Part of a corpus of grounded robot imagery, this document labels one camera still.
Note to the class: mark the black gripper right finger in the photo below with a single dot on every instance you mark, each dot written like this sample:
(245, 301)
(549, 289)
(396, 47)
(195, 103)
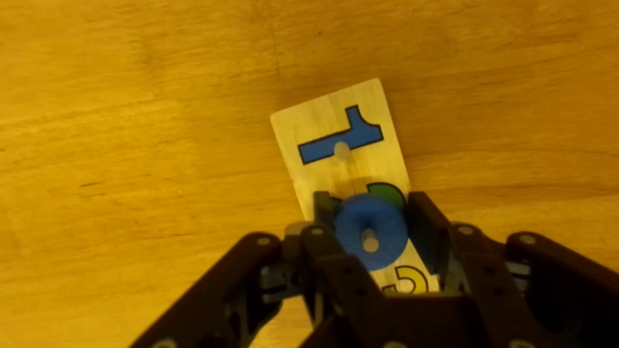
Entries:
(521, 293)

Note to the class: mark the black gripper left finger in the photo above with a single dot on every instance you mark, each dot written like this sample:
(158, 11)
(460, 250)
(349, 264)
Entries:
(251, 283)

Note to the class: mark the wooden peg platform board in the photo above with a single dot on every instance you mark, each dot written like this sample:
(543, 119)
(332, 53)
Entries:
(347, 169)

